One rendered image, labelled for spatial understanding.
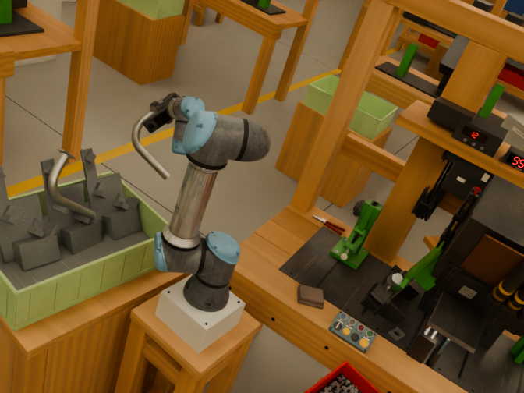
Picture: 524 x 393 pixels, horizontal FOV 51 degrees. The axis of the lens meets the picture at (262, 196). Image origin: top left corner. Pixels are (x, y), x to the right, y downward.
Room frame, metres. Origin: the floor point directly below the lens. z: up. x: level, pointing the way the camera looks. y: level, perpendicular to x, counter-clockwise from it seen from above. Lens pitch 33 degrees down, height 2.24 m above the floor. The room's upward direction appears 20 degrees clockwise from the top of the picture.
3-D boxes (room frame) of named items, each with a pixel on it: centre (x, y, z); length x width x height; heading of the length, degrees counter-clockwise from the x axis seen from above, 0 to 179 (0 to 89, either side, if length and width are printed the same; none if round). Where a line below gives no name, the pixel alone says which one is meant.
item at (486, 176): (1.88, -0.71, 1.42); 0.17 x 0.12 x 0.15; 70
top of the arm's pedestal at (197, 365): (1.32, 0.06, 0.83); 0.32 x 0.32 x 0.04; 63
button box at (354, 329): (1.44, -0.46, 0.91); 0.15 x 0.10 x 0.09; 70
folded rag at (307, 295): (1.54, -0.29, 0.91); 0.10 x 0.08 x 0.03; 98
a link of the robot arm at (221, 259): (1.33, 0.07, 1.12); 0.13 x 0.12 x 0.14; 113
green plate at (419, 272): (1.62, -0.65, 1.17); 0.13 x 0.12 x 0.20; 70
